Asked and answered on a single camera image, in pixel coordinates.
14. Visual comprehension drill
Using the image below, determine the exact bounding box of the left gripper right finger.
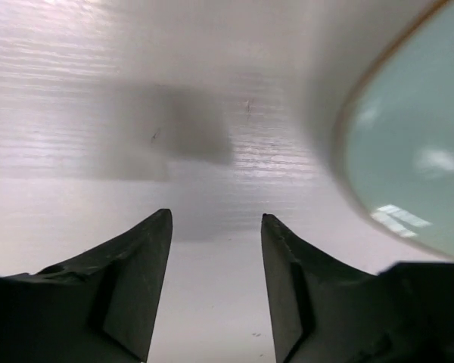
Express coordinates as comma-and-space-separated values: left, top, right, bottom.
261, 214, 454, 362

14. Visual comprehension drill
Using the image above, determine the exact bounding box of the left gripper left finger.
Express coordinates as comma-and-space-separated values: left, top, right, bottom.
0, 209, 173, 362

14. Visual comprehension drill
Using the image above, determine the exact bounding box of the mint green flower plate back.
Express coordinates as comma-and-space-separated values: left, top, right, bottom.
333, 1, 454, 258

